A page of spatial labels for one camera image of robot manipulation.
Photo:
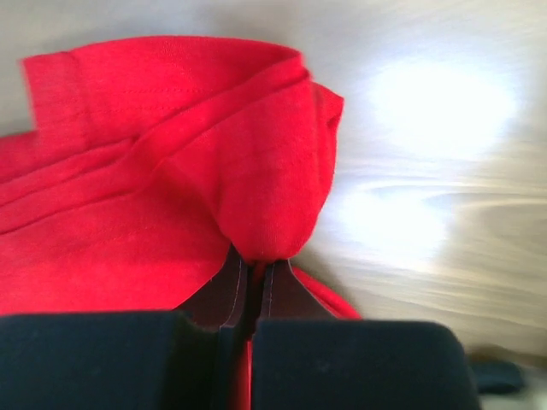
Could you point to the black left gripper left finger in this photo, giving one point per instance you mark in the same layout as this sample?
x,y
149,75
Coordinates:
x,y
185,358

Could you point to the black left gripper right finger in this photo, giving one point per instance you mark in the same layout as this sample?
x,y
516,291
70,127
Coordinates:
x,y
305,358

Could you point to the red garment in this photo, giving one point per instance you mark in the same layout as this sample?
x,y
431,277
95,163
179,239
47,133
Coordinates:
x,y
149,161

